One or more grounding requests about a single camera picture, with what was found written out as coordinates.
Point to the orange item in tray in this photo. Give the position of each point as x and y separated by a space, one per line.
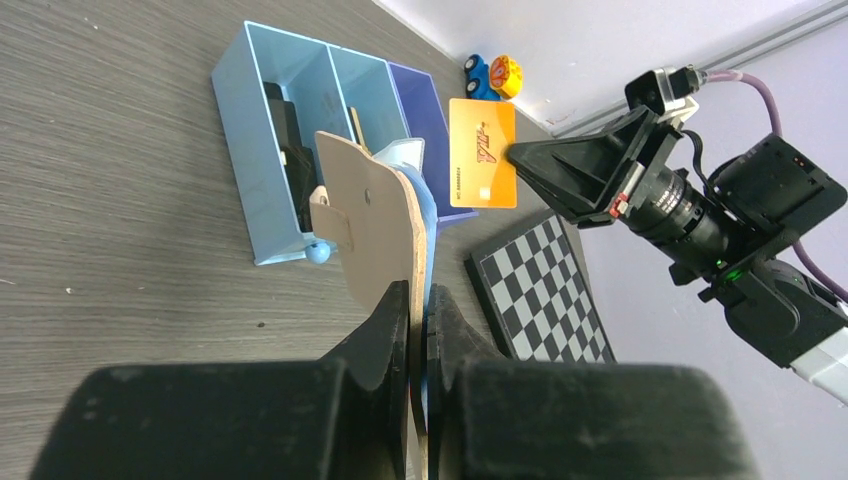
357 129

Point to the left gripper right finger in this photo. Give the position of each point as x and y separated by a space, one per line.
491 417

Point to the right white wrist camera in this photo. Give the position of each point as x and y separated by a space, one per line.
668 92

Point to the black item in tray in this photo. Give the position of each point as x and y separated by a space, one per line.
298 160

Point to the beige leather card holder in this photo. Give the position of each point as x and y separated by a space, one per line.
368 207

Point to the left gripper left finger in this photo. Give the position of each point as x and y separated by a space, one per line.
342 416

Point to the black and white chessboard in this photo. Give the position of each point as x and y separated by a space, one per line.
534 296

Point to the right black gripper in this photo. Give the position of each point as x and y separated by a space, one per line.
620 173

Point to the blue and yellow toy block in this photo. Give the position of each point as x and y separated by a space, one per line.
500 80

